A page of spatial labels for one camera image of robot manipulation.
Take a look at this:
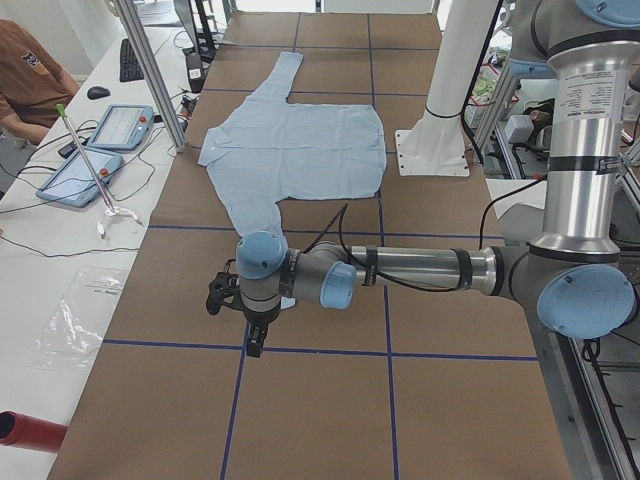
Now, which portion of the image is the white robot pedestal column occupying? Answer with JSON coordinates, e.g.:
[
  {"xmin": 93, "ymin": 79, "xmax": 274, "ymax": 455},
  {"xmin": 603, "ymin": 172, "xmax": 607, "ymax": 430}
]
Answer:
[{"xmin": 395, "ymin": 0, "xmax": 501, "ymax": 177}]

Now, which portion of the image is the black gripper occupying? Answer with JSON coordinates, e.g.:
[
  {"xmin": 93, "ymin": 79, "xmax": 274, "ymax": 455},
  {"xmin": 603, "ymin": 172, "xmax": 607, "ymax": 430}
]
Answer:
[{"xmin": 244, "ymin": 300, "xmax": 280, "ymax": 358}]

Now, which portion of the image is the aluminium frame post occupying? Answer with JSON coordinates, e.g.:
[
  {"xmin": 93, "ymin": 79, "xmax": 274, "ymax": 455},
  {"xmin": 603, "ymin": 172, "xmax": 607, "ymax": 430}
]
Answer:
[{"xmin": 114, "ymin": 0, "xmax": 187, "ymax": 153}]

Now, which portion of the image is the white rod stand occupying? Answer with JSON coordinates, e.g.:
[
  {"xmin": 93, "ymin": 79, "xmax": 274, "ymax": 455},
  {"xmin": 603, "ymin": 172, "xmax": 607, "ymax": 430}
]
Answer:
[{"xmin": 96, "ymin": 206, "xmax": 143, "ymax": 239}]

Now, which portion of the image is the blue teach pendant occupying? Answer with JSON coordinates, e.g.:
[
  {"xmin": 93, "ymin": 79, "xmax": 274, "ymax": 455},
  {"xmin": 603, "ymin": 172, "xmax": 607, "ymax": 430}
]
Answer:
[
  {"xmin": 36, "ymin": 147, "xmax": 123, "ymax": 208},
  {"xmin": 87, "ymin": 104, "xmax": 154, "ymax": 152}
]

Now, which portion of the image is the black computer mouse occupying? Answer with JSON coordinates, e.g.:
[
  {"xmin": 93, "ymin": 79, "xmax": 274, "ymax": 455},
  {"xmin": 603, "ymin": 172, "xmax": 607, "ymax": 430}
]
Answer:
[{"xmin": 86, "ymin": 86, "xmax": 111, "ymax": 100}]

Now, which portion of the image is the blue teach pendant far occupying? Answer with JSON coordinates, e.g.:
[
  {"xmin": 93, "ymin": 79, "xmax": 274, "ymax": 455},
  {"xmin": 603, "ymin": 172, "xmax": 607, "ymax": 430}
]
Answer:
[{"xmin": 87, "ymin": 104, "xmax": 154, "ymax": 152}]

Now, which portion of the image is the person in brown shirt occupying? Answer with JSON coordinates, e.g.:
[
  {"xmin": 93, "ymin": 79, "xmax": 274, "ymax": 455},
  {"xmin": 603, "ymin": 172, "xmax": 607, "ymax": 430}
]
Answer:
[{"xmin": 1, "ymin": 19, "xmax": 79, "ymax": 145}]

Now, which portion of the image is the pink rod green tip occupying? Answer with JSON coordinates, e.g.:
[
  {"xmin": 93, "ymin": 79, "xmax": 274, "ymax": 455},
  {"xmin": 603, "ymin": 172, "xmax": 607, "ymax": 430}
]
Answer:
[{"xmin": 56, "ymin": 103, "xmax": 118, "ymax": 216}]

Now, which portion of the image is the clear plastic bag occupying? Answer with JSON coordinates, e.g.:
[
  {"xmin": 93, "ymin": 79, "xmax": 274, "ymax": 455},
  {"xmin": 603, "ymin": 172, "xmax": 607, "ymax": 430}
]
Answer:
[{"xmin": 25, "ymin": 265, "xmax": 129, "ymax": 372}]

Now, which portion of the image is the light blue button-up shirt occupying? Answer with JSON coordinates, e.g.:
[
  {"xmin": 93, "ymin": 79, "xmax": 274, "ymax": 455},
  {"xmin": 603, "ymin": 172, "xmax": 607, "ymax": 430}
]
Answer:
[{"xmin": 198, "ymin": 52, "xmax": 387, "ymax": 236}]

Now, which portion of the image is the black power adapter with label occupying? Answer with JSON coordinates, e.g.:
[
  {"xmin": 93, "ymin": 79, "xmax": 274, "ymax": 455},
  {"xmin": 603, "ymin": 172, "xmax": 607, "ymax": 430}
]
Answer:
[{"xmin": 185, "ymin": 52, "xmax": 205, "ymax": 93}]

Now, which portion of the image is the blue teach pendant near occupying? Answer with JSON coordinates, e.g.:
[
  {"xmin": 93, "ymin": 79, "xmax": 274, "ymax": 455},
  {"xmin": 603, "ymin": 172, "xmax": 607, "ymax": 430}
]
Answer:
[{"xmin": 36, "ymin": 147, "xmax": 123, "ymax": 208}]

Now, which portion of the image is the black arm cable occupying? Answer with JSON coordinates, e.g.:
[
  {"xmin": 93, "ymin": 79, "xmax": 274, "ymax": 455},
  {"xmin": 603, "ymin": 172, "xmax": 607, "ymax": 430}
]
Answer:
[{"xmin": 299, "ymin": 177, "xmax": 549, "ymax": 294}]

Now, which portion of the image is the red cylinder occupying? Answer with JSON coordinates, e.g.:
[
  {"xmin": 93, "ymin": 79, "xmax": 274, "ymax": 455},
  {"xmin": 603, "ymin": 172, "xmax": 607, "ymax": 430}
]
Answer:
[{"xmin": 1, "ymin": 411, "xmax": 67, "ymax": 453}]

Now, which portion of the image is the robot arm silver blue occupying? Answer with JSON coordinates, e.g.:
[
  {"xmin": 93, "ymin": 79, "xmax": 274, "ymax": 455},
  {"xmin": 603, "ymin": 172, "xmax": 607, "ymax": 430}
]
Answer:
[{"xmin": 230, "ymin": 1, "xmax": 639, "ymax": 357}]

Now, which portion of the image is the black keyboard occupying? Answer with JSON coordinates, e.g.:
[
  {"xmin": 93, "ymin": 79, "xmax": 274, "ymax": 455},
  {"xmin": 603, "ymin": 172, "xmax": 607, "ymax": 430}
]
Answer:
[{"xmin": 119, "ymin": 38, "xmax": 144, "ymax": 83}]

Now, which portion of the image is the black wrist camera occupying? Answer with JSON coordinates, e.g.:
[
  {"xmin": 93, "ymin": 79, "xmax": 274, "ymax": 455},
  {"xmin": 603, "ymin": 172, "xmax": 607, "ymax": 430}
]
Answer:
[{"xmin": 206, "ymin": 259, "xmax": 244, "ymax": 316}]

